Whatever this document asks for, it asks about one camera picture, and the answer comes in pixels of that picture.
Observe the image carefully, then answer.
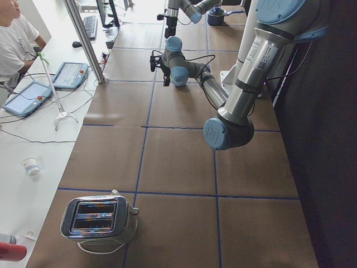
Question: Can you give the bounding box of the far teach pendant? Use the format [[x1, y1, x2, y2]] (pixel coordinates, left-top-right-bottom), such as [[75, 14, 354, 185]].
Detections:
[[52, 62, 89, 91]]

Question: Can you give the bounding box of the silver toaster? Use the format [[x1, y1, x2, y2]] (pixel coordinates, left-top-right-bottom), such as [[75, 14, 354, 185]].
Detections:
[[60, 190, 139, 255]]

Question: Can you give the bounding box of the near teach pendant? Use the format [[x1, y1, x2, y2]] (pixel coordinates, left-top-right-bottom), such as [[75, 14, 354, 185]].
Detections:
[[2, 81, 52, 117]]

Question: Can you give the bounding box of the black keyboard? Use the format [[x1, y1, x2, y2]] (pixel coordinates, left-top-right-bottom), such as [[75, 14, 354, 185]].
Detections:
[[83, 16, 98, 40]]

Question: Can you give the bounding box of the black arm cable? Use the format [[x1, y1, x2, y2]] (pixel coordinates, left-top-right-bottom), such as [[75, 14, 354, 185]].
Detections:
[[150, 50, 216, 84]]

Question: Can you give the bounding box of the teach pendant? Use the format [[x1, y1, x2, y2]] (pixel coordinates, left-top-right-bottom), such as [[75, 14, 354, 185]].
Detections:
[[2, 81, 52, 117], [52, 62, 89, 91]]

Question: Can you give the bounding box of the blue saucepan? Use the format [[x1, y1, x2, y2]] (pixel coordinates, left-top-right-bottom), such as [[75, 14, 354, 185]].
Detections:
[[207, 6, 245, 26]]

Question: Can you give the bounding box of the aluminium frame post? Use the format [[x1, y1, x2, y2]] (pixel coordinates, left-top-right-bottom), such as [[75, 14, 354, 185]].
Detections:
[[64, 0, 105, 84]]

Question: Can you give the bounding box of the paper cup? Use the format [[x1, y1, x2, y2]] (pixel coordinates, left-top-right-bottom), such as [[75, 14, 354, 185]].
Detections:
[[21, 157, 40, 176]]

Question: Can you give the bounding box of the black computer mouse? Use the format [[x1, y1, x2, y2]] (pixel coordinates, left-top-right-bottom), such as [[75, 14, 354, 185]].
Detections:
[[72, 41, 82, 48]]

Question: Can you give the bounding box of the red bottle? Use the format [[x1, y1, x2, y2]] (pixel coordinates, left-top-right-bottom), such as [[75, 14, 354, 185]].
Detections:
[[1, 233, 27, 262]]

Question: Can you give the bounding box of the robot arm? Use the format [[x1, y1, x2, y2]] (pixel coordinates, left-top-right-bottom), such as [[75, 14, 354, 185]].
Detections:
[[163, 0, 223, 39], [150, 1, 331, 150]]

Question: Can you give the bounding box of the black computer monitor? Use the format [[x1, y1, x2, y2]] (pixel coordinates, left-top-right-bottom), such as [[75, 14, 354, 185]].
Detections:
[[96, 0, 120, 28]]

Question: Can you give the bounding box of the person in white shirt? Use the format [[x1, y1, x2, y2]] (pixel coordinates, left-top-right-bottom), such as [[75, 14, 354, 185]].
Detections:
[[1, 0, 46, 92]]

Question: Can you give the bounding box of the reacher grabber tool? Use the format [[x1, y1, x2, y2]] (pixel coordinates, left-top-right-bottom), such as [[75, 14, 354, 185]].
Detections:
[[37, 52, 79, 131]]

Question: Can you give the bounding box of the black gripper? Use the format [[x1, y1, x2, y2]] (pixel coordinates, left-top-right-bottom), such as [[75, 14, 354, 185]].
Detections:
[[157, 55, 171, 87], [165, 16, 177, 39]]

